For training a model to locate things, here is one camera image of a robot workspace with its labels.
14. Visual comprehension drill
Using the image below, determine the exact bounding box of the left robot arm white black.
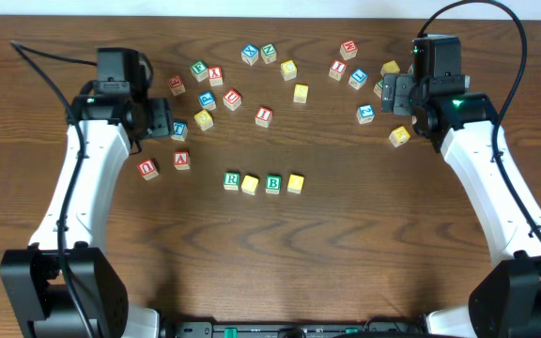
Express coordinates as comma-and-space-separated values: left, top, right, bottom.
0, 47, 174, 338

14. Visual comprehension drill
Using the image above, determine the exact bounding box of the red Y block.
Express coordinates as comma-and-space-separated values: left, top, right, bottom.
208, 66, 224, 86

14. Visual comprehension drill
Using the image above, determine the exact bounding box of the green R block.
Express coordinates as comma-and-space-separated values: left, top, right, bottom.
224, 172, 240, 191

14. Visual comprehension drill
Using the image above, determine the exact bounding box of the red H block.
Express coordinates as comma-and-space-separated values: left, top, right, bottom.
340, 39, 359, 60

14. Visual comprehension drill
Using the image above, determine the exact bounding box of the blue T block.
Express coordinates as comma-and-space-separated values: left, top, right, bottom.
171, 121, 188, 142

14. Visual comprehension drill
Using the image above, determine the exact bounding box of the yellow O block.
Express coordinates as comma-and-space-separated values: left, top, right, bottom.
287, 174, 304, 194
240, 175, 259, 195

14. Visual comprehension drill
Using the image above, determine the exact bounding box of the blue P block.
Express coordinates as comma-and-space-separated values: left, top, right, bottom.
198, 91, 216, 111

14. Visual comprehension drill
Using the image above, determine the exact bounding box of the blue L block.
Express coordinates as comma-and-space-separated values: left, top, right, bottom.
348, 68, 368, 90

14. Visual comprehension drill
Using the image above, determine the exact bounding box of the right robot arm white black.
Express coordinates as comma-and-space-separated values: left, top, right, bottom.
381, 35, 541, 337

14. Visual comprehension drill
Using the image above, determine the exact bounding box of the green F block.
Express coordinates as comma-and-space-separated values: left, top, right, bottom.
190, 60, 209, 82

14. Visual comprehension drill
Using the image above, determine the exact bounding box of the yellow block left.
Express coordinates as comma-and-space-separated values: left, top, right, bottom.
193, 109, 214, 131

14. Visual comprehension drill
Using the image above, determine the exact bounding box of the green N block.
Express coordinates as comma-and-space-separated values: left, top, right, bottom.
260, 43, 277, 64

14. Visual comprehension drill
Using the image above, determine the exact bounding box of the green Z block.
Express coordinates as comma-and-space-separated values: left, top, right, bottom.
374, 80, 383, 99

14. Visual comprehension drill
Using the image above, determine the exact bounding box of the yellow K block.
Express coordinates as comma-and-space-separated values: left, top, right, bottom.
389, 126, 410, 147

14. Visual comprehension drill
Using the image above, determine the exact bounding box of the red A block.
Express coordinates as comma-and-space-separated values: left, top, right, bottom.
173, 151, 191, 171

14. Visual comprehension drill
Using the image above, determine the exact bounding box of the red E block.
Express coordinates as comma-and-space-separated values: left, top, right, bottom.
167, 75, 186, 97

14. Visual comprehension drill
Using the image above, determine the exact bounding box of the yellow C block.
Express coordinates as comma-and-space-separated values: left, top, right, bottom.
280, 60, 298, 81

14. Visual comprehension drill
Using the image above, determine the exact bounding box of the red I block centre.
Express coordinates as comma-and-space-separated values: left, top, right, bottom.
255, 106, 273, 128

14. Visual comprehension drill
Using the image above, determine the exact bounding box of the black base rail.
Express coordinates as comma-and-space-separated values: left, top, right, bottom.
160, 318, 428, 338

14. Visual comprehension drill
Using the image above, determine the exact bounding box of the yellow block top right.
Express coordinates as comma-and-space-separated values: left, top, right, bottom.
380, 60, 400, 76

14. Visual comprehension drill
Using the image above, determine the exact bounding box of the red I block right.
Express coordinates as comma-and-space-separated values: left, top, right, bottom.
329, 60, 347, 81

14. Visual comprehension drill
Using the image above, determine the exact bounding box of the green B block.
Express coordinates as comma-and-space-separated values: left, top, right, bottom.
265, 175, 282, 194

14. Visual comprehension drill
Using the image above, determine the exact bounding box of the red u block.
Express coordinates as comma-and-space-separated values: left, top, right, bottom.
223, 89, 241, 111
137, 159, 159, 180

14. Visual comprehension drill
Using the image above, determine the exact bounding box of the blue 2 block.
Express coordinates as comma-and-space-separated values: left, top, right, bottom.
356, 104, 376, 125

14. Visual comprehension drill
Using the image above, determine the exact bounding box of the yellow S block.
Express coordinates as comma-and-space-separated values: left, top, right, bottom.
293, 84, 309, 104

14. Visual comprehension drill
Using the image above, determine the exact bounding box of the blue X block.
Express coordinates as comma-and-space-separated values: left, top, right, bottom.
240, 44, 259, 66

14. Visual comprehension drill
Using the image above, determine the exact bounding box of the red i block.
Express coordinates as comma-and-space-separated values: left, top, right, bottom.
329, 60, 347, 81
255, 106, 273, 128

